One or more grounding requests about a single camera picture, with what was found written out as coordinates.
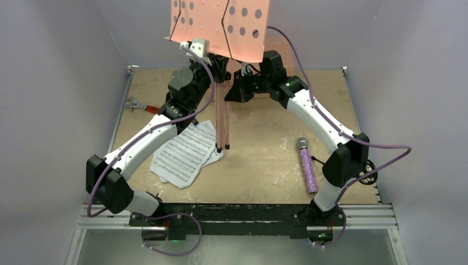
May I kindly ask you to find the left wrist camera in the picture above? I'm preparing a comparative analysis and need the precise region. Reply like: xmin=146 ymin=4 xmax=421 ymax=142
xmin=180 ymin=38 xmax=210 ymax=58

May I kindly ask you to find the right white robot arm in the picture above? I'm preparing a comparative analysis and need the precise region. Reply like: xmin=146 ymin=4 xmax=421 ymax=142
xmin=224 ymin=50 xmax=369 ymax=225

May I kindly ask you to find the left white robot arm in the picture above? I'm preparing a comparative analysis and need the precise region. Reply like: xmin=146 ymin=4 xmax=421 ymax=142
xmin=86 ymin=54 xmax=231 ymax=226

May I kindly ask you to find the top sheet music page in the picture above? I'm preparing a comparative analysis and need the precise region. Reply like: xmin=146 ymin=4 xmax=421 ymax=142
xmin=150 ymin=120 xmax=219 ymax=189

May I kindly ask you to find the pink folding music stand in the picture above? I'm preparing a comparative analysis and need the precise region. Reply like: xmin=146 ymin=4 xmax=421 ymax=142
xmin=163 ymin=0 xmax=272 ymax=153

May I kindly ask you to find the red handled adjustable wrench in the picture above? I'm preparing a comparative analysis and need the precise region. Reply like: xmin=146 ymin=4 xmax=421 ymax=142
xmin=124 ymin=97 xmax=159 ymax=114

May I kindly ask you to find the aluminium table frame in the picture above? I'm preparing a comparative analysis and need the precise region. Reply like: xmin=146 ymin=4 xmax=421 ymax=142
xmin=65 ymin=65 xmax=408 ymax=265

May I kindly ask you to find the black microphone tripod stand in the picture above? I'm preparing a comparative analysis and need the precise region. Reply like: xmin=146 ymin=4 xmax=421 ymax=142
xmin=311 ymin=156 xmax=378 ymax=186

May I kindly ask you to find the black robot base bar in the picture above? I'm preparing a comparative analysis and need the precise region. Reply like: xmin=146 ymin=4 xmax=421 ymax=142
xmin=129 ymin=203 xmax=345 ymax=241

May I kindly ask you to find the purple glitter microphone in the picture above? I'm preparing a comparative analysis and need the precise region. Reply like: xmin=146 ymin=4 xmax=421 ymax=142
xmin=297 ymin=137 xmax=318 ymax=194

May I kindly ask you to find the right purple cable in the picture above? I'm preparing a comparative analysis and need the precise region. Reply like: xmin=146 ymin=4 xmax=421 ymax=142
xmin=267 ymin=26 xmax=412 ymax=204

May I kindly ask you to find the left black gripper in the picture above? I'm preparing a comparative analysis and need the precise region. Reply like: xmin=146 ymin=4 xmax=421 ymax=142
xmin=190 ymin=54 xmax=229 ymax=109

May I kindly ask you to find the lower sheet music page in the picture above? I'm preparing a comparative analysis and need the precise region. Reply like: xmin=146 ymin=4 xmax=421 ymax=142
xmin=150 ymin=145 xmax=224 ymax=185

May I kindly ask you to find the sheet music page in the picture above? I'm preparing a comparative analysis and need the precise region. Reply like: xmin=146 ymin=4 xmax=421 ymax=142
xmin=150 ymin=120 xmax=219 ymax=189
xmin=150 ymin=145 xmax=224 ymax=185

